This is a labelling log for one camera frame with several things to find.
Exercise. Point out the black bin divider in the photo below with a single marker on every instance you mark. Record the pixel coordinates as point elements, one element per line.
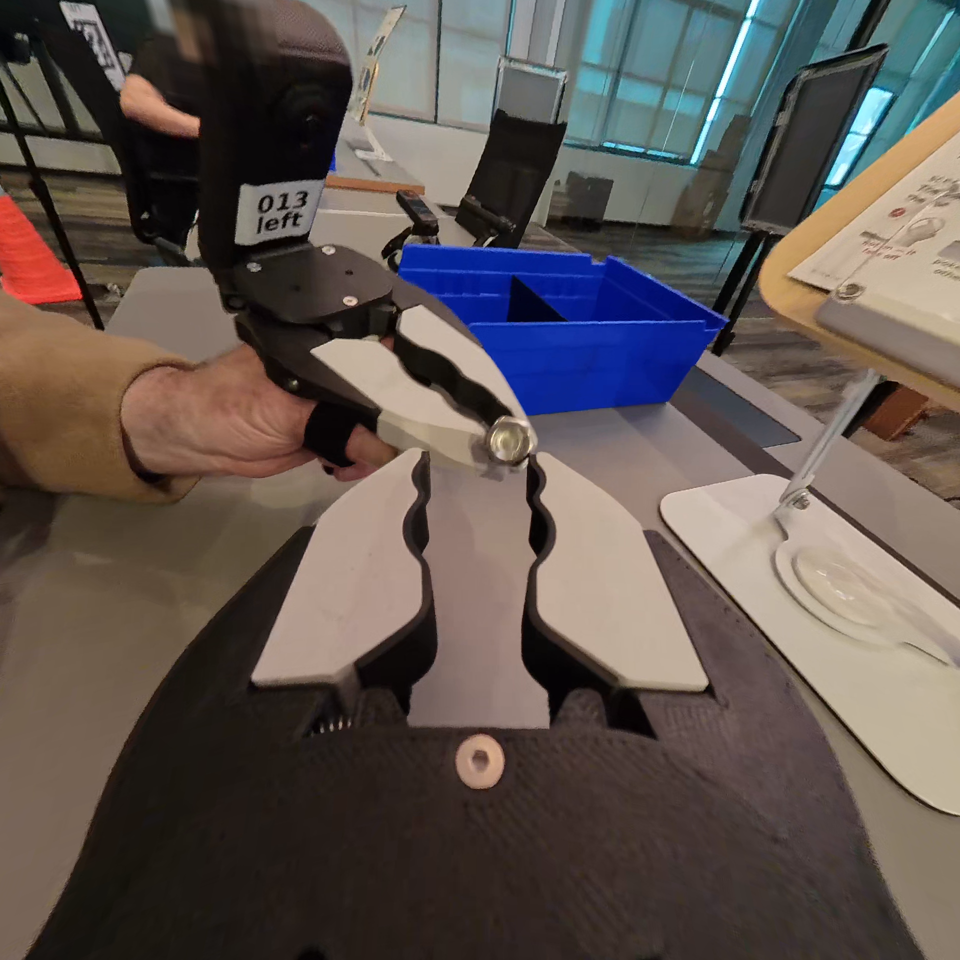
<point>536,307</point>

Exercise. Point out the person's left hand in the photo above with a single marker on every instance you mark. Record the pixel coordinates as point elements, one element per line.
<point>225,420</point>

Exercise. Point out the grey desk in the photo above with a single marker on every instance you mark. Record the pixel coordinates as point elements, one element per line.
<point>112,600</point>

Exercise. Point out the orange safety cone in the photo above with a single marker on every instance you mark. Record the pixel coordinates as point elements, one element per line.
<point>30,255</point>

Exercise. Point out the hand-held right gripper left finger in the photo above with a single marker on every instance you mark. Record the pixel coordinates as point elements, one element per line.
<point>352,585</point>

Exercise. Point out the silver sign frame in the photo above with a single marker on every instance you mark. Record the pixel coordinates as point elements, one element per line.
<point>529,90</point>

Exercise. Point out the brown wooden box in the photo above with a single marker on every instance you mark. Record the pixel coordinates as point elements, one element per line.
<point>896,412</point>

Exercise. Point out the brown cardboard boxes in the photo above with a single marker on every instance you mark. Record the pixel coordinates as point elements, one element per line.
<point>712,195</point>

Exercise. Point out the white document stand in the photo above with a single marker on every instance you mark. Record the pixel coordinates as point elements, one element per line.
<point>375,75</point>
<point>750,562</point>

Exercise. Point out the printed instruction sheet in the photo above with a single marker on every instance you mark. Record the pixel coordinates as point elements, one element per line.
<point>885,217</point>

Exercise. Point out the blue plastic bin with divider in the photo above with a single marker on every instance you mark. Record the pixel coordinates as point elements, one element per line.
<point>600,367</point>

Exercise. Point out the steel hex nut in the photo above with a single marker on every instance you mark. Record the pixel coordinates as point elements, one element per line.
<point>526,431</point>

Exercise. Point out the white acrylic sheet holder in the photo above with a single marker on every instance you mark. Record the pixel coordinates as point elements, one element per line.
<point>885,330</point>

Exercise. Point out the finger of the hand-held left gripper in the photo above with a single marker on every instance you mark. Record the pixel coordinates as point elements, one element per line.
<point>405,420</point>
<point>465,352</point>

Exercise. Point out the white printed tag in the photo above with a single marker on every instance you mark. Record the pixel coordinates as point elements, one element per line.
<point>94,45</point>

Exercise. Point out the black framed display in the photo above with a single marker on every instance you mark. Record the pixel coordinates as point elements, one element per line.
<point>817,142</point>

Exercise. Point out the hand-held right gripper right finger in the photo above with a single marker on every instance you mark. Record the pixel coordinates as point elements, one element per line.
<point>615,592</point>

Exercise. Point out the wooden instruction board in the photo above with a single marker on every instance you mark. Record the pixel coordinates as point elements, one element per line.
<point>776,292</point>

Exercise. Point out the another person's forearm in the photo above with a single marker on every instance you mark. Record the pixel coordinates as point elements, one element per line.
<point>154,105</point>

